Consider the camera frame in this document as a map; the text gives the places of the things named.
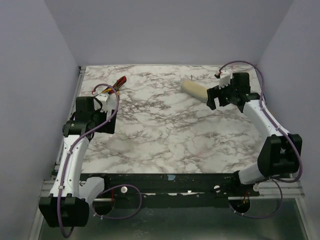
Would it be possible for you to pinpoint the purple cable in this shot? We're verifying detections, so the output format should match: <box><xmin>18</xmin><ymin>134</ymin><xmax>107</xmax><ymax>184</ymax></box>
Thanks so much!
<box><xmin>56</xmin><ymin>83</ymin><xmax>143</xmax><ymax>238</ymax></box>
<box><xmin>217</xmin><ymin>60</ymin><xmax>304</xmax><ymax>218</ymax></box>

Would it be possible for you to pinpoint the blue tape piece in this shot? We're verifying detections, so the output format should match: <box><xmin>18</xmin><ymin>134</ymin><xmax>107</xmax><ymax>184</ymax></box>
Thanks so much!
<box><xmin>167</xmin><ymin>174</ymin><xmax>176</xmax><ymax>181</ymax></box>

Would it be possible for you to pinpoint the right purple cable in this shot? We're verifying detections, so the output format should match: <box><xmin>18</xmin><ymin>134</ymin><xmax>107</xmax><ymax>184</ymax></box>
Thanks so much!
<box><xmin>217</xmin><ymin>60</ymin><xmax>304</xmax><ymax>218</ymax></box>

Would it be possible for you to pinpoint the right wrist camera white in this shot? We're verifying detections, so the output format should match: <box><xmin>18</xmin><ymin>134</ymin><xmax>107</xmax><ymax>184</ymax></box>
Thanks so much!
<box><xmin>214</xmin><ymin>70</ymin><xmax>232</xmax><ymax>89</ymax></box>

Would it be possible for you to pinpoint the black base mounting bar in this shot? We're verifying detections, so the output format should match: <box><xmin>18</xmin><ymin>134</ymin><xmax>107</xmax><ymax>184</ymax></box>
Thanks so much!
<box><xmin>80</xmin><ymin>173</ymin><xmax>259</xmax><ymax>209</ymax></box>

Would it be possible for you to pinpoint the beige zippered umbrella case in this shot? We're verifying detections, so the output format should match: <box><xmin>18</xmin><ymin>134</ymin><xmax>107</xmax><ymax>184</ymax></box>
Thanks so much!
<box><xmin>181</xmin><ymin>80</ymin><xmax>208</xmax><ymax>103</ymax></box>

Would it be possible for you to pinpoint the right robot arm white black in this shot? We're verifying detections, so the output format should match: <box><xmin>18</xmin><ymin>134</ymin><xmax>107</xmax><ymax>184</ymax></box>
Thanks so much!
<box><xmin>206</xmin><ymin>70</ymin><xmax>302</xmax><ymax>185</ymax></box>

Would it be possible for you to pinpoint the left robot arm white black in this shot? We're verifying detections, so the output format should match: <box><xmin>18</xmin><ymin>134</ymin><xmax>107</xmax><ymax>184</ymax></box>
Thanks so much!
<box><xmin>38</xmin><ymin>94</ymin><xmax>120</xmax><ymax>228</ymax></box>

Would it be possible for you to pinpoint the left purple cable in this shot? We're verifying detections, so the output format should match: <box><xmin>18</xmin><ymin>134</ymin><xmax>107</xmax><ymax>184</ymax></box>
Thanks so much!
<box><xmin>56</xmin><ymin>83</ymin><xmax>143</xmax><ymax>238</ymax></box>

